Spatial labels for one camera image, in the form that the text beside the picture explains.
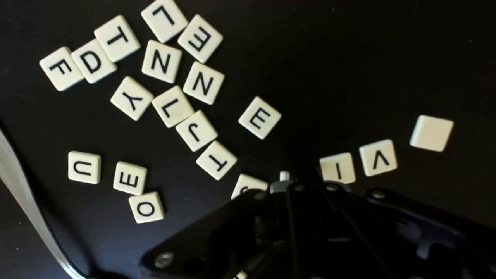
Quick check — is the letter tile V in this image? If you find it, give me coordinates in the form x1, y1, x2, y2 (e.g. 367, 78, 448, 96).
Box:
360, 139, 398, 176

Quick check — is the letter tile l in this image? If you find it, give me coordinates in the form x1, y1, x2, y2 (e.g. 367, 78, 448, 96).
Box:
152, 85, 194, 128
141, 0, 188, 43

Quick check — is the letter tile T lower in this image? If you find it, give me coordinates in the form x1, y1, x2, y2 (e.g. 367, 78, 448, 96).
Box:
197, 140, 237, 181

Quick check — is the letter tile E lower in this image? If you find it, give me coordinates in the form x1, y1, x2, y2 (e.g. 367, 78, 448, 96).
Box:
113, 161, 147, 195

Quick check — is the letter tile T upper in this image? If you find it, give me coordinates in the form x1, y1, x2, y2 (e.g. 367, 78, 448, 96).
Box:
93, 15, 141, 61

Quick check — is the letter tile Z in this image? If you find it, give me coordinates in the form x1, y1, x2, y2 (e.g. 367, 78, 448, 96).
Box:
183, 61, 225, 105

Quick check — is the white letter tile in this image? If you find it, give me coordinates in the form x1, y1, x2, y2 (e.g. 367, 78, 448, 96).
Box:
409, 114, 454, 151

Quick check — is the letter tile J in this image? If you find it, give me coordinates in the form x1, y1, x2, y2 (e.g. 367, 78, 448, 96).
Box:
175, 109, 219, 151

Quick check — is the letter tile N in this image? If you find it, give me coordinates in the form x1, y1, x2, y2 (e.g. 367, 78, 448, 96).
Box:
141, 40, 181, 83

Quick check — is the letter tile O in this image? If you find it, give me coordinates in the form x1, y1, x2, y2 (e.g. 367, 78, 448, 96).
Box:
129, 192, 164, 224

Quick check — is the letter tile L middle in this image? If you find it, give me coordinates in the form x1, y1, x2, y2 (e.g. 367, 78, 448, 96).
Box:
152, 85, 194, 128

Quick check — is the letter tile U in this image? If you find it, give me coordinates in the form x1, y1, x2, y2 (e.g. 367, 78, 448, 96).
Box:
68, 150, 101, 184

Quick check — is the letter tile E upper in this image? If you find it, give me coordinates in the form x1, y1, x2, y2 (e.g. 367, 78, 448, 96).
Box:
178, 15, 223, 63

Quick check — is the letter tile F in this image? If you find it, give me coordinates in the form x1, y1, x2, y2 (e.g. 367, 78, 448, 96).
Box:
39, 46, 84, 91

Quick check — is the letter tile t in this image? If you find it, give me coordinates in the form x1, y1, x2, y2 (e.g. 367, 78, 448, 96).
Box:
197, 140, 237, 181
93, 15, 141, 61

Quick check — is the letter tile I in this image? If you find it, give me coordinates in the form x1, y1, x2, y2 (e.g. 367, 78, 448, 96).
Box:
319, 151, 357, 184

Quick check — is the letter tile L upper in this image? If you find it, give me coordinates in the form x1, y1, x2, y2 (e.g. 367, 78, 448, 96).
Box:
141, 0, 188, 43

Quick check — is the letter tile Y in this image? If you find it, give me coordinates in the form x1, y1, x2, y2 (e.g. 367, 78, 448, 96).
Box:
110, 75, 153, 120

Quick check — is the letter tile E single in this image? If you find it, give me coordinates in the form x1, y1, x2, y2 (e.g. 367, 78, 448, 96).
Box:
239, 96, 282, 139

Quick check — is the partly hidden letter tile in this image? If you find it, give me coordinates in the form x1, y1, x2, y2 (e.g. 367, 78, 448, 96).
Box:
231, 173, 268, 198

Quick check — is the silver metal spoon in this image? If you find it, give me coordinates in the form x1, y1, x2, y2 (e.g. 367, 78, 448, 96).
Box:
0, 128, 130, 279

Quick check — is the letter tile D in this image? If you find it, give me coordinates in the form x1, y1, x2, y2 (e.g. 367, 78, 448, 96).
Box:
71, 38, 116, 83

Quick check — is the letter tile e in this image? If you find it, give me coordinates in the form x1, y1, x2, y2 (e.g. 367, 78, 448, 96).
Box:
113, 161, 147, 195
178, 15, 223, 63

